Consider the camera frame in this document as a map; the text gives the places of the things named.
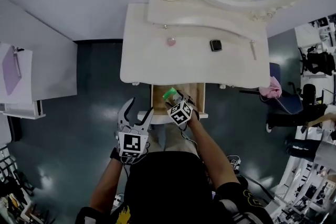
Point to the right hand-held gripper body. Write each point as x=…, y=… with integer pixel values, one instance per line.
x=181, y=114

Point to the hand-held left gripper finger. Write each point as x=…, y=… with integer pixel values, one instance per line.
x=126, y=111
x=145, y=119

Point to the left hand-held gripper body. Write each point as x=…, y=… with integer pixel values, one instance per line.
x=132, y=143

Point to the green small object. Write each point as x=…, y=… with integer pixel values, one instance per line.
x=169, y=93

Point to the wooden drawer with white front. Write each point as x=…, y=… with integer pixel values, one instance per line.
x=157, y=102

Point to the person's left forearm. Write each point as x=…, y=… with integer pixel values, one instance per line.
x=106, y=186

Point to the person's right forearm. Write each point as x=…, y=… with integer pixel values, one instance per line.
x=210, y=149

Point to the person's beige trousers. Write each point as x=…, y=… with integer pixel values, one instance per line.
x=174, y=139

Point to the white dressing table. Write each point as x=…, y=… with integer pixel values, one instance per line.
x=194, y=68

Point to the person's dark shirt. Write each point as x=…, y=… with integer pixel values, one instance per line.
x=168, y=191

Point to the black square box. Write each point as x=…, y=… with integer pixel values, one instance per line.
x=216, y=45

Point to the slim white stick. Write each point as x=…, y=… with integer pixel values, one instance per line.
x=253, y=51

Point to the pink cloth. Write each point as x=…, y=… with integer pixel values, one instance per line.
x=271, y=86

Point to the white cabinet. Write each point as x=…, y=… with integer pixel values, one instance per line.
x=39, y=60

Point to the blue chair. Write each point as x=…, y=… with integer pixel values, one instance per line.
x=283, y=97

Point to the purple folder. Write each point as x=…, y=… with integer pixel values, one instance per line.
x=11, y=73

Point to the black mesh office chair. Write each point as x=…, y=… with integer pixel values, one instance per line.
x=319, y=63

